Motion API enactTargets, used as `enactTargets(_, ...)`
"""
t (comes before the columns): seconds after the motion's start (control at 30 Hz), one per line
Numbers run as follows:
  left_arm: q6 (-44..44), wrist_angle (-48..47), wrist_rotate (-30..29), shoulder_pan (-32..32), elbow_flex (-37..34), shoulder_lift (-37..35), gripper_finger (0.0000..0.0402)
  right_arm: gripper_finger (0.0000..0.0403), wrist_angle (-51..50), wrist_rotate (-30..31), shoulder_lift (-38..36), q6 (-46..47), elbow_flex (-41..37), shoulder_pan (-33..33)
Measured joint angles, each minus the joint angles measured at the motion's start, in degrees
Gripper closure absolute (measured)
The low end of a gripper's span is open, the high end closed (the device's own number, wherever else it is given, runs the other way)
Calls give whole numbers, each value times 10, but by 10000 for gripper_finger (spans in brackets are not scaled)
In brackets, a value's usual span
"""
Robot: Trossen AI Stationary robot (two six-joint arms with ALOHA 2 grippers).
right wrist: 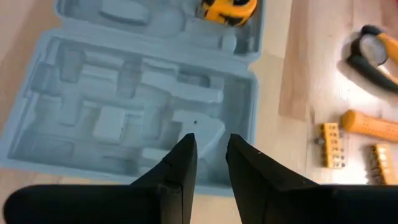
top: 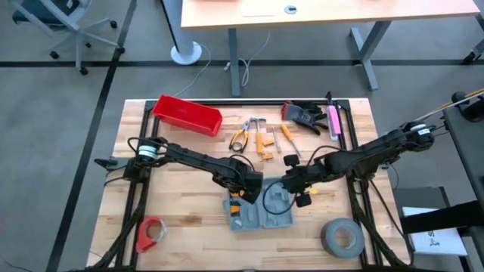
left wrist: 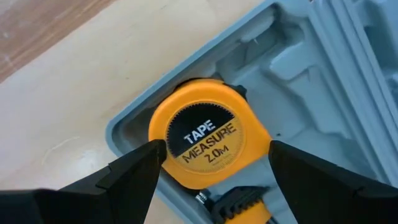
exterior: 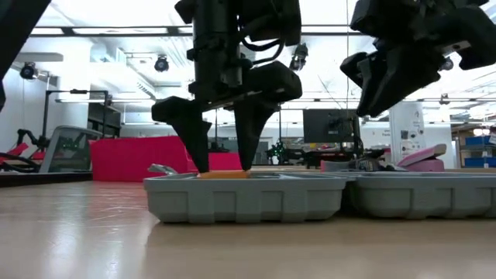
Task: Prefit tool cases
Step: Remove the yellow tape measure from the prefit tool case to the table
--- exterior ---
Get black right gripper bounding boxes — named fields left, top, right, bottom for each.
left=339, top=0, right=496, bottom=119

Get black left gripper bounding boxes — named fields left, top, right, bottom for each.
left=151, top=15, right=304, bottom=174

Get yellow tape measure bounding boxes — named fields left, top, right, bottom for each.
left=196, top=169, right=252, bottom=180

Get grey plastic tool case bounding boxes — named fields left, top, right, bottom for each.
left=143, top=163, right=496, bottom=225

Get black robot with green light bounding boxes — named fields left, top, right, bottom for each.
left=266, top=141, right=295, bottom=164

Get white pillar with posters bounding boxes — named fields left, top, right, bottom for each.
left=389, top=101, right=427, bottom=166

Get black computer monitor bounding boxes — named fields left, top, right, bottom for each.
left=302, top=108, right=361, bottom=144

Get red plastic bin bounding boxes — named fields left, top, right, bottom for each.
left=89, top=135, right=243, bottom=183

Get blue storage bin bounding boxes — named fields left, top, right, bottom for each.
left=463, top=157, right=496, bottom=169
left=464, top=135, right=496, bottom=148

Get black overhead rig bar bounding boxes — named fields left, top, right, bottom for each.
left=29, top=24, right=362, bottom=38

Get black background rig frame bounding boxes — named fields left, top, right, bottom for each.
left=277, top=104, right=284, bottom=153
left=41, top=88, right=112, bottom=150

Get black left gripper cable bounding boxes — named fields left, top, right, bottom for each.
left=239, top=22, right=290, bottom=66

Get black overhead camera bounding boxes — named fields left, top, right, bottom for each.
left=288, top=42, right=310, bottom=73

